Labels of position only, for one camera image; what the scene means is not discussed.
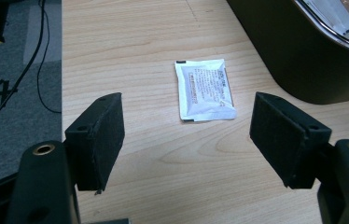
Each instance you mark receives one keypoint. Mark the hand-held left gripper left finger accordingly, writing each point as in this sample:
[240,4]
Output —
[96,146]

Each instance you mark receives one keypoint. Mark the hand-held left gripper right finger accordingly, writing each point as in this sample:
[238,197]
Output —
[280,137]

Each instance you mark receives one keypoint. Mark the square divided metal tin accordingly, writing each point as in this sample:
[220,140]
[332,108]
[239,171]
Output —
[294,59]

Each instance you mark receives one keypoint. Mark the white printed sachet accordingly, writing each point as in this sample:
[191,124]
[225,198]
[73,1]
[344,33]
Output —
[205,90]

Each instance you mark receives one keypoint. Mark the light grey floor sheet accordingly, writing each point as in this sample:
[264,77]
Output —
[51,31]

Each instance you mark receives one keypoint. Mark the pile of white brown packets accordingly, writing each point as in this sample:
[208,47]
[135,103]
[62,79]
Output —
[343,18]

